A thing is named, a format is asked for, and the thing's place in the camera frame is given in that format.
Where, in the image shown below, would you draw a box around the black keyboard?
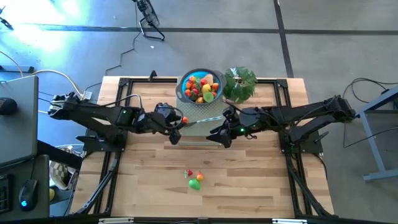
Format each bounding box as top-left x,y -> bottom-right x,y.
0,174 -> 14,215

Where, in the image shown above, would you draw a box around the black aluminium table frame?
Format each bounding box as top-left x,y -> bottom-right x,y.
70,77 -> 335,218

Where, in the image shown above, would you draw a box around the silver table knife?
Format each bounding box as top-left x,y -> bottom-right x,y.
186,116 -> 224,127

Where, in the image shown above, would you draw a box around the blue grey table frame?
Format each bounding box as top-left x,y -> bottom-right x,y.
354,86 -> 398,182

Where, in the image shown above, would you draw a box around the silver metal bracket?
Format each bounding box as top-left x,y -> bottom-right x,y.
272,218 -> 308,224
98,217 -> 134,224

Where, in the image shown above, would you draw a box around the blue collapsible colander bowl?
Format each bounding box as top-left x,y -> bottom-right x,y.
175,68 -> 227,106

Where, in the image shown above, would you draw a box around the grey floor bar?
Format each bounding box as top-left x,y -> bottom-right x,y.
0,65 -> 35,74

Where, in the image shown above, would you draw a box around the cream hose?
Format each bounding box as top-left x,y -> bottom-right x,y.
0,51 -> 83,114

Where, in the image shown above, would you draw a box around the grey desk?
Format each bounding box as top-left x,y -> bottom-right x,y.
0,75 -> 39,167

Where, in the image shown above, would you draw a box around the black looped gripper cable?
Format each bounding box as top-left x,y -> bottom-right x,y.
222,99 -> 249,114

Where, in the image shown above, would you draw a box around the potted green plant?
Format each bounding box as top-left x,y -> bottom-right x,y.
222,66 -> 259,105

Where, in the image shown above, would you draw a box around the black cables on floor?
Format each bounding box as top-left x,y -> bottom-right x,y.
341,77 -> 398,149

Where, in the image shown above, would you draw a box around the black round device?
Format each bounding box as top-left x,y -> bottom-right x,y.
0,97 -> 18,116

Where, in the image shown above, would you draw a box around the black computer mouse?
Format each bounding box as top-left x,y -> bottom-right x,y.
18,179 -> 39,212

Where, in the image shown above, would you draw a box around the beige checkered cushion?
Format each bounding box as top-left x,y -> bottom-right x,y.
49,146 -> 80,191

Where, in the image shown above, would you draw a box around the black floor cable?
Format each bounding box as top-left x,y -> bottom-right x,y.
83,2 -> 141,94

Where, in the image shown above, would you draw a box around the black tripod leg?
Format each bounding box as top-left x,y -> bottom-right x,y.
0,6 -> 15,31

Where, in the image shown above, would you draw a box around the black floor fan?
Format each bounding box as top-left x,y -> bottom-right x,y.
132,0 -> 166,42

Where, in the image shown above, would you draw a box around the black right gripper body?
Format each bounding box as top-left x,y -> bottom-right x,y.
222,107 -> 261,139

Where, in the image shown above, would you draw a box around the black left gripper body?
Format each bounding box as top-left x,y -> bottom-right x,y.
146,102 -> 184,134

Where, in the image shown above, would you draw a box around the black desk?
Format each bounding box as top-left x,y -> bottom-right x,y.
0,154 -> 50,222

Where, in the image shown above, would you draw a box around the green toy pear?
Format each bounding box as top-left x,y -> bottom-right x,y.
188,177 -> 202,192

